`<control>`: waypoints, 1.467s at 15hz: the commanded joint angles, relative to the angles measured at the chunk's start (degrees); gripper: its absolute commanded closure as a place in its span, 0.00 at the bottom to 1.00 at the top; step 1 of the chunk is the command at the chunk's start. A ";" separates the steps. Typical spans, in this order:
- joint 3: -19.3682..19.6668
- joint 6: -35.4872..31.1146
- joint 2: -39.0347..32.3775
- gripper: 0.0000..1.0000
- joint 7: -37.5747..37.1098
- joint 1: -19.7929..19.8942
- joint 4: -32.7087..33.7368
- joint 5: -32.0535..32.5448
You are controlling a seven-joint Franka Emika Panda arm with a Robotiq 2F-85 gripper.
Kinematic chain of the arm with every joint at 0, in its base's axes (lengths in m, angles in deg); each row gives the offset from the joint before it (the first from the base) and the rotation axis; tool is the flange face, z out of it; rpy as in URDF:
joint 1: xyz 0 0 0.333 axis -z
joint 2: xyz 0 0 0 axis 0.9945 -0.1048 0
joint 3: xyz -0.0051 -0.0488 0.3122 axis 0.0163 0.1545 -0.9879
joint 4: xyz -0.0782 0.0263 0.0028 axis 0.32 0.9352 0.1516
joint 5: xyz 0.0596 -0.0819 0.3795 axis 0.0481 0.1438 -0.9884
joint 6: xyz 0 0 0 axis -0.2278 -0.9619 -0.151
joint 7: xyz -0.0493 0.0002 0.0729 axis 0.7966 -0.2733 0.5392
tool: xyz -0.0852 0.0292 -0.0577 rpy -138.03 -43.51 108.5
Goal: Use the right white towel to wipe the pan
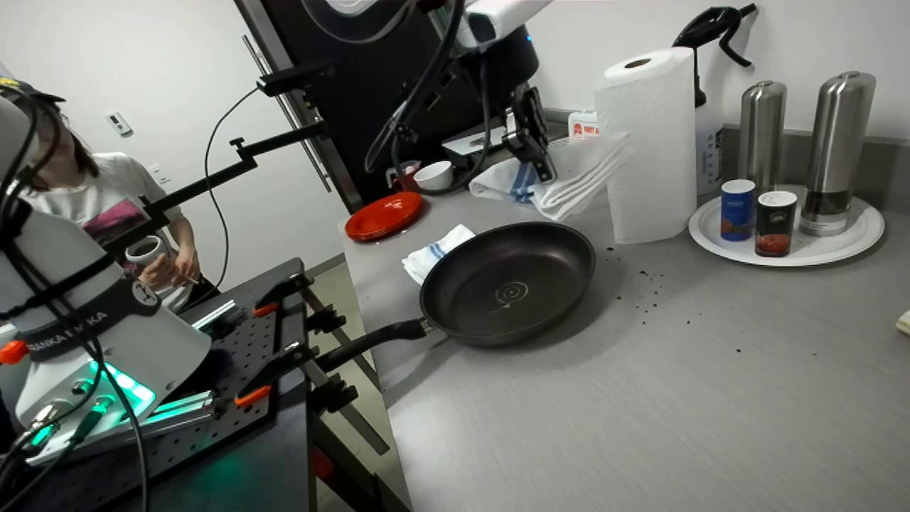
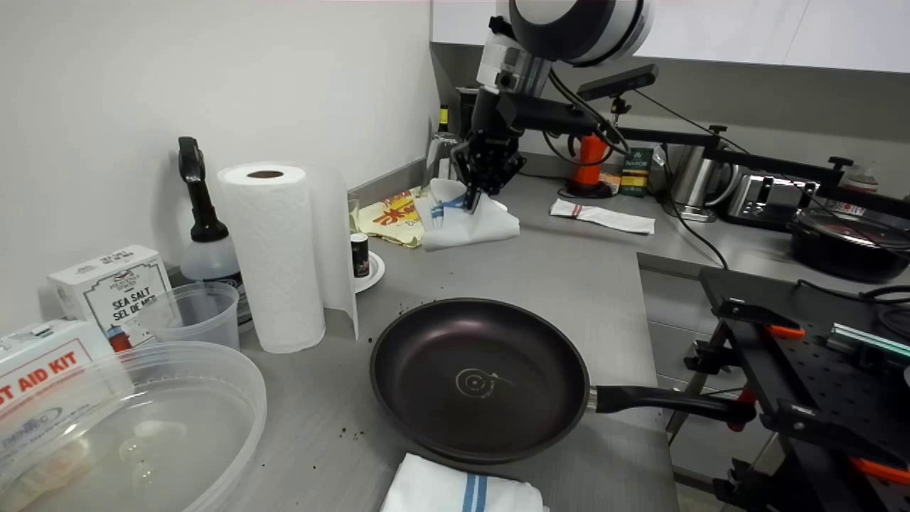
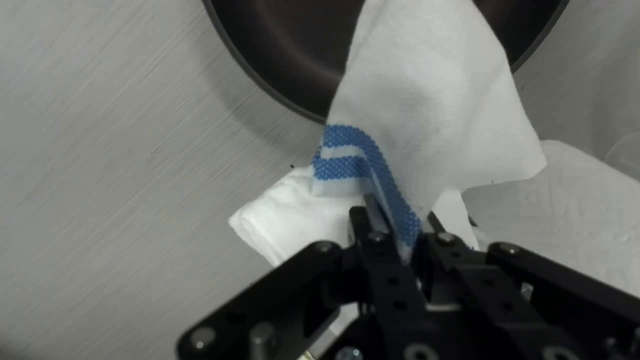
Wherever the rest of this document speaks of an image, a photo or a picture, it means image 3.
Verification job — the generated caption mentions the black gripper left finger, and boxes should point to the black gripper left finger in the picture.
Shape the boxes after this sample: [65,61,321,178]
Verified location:
[177,202,428,360]

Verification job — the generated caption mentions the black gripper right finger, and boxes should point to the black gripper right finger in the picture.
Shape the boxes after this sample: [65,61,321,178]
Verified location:
[409,212,640,360]

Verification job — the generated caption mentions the large white blue-striped towel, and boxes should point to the large white blue-striped towel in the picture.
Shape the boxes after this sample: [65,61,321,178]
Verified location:
[228,0,640,296]

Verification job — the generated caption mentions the black frying pan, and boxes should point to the black frying pan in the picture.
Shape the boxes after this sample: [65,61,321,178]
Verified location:
[201,0,572,126]

